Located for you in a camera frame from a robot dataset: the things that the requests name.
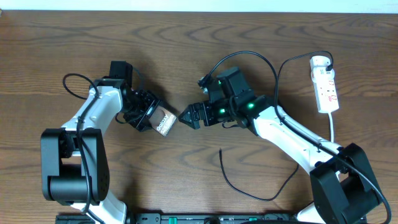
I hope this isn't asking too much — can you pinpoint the black charging cable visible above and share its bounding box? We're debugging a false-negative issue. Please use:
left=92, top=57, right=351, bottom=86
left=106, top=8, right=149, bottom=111
left=218, top=50, right=335, bottom=202

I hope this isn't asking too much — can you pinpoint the white power strip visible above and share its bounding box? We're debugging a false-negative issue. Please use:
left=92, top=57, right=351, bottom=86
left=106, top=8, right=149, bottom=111
left=311, top=66, right=339, bottom=113

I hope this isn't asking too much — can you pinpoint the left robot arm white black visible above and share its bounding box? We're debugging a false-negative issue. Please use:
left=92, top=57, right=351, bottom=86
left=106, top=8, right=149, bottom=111
left=40, top=78, right=160, bottom=223

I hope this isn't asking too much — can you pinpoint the white power strip cord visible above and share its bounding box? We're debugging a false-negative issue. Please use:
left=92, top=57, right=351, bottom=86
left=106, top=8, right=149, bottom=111
left=327, top=112, right=335, bottom=144

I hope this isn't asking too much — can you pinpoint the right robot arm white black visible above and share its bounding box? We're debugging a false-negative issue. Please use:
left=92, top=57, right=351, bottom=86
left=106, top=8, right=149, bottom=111
left=178, top=90, right=388, bottom=223

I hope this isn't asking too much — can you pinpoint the white charger plug adapter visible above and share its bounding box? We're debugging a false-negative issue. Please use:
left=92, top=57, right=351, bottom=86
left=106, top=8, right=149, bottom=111
left=310, top=55, right=331, bottom=70

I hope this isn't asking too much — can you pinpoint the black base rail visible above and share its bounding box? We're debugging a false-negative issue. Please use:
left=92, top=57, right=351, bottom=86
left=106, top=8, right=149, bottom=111
left=55, top=212, right=368, bottom=224

